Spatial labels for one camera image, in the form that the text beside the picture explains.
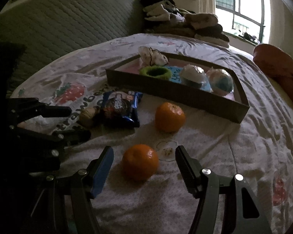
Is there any orange tangerine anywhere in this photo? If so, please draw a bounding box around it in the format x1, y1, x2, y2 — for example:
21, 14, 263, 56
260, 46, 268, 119
155, 102, 186, 133
122, 144, 160, 182

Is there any dark cloth bundle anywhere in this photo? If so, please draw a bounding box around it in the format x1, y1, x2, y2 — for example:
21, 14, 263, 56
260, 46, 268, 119
242, 32, 260, 43

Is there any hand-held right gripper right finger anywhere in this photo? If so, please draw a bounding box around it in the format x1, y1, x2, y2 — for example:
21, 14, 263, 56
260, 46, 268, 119
175, 145, 265, 234

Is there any strawberry print bedsheet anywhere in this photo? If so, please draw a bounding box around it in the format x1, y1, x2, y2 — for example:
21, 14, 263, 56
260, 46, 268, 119
5, 33, 293, 234

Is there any shallow cardboard box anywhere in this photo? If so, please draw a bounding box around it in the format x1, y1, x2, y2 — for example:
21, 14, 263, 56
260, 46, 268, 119
105, 52, 250, 124

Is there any dark knitted garment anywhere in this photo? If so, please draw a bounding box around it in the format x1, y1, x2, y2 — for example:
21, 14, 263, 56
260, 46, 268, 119
195, 24, 230, 39

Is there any orange white snack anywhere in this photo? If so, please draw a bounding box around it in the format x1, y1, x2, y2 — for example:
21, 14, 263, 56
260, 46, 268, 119
179, 64, 208, 88

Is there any green fluffy ring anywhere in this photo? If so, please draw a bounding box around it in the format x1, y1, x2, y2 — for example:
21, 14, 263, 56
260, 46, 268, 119
140, 66, 171, 82

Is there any walnut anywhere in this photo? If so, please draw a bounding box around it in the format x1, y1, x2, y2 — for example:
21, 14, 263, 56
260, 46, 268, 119
79, 107, 100, 128

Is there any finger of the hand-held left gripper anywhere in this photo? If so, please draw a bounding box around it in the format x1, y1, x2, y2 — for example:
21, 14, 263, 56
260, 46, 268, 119
6, 97, 72, 125
11, 125, 91, 152

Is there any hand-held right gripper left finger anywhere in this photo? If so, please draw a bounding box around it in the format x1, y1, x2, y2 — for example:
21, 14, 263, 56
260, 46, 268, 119
30, 146, 114, 234

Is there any pink quilt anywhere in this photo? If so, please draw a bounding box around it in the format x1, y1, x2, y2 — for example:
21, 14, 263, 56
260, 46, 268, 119
253, 43, 293, 110

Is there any pile of folded clothes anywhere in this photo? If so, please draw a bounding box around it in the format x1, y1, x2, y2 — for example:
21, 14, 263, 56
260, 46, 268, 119
144, 2, 186, 22

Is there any grey quilted headboard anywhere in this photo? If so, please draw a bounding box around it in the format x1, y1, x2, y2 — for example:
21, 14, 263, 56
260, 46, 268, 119
0, 0, 147, 90

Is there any orange blue snack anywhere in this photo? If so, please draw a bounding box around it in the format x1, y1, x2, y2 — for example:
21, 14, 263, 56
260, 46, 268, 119
206, 68, 235, 95

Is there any white spotted drawstring pouch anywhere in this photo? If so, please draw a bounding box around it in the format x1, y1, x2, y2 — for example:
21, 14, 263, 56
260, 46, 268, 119
138, 46, 169, 67

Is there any olive folded garment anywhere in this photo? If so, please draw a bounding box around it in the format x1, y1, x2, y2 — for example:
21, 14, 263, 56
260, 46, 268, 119
144, 21, 198, 38

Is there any window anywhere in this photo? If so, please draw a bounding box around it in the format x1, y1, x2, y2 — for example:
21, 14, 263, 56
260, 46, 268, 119
213, 0, 271, 44

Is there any blue cookie packet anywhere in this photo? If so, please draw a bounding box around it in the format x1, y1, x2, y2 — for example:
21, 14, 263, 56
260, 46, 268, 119
101, 91, 143, 128

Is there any brown fleece garment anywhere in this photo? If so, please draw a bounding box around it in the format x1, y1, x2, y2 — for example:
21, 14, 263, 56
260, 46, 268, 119
184, 13, 219, 28

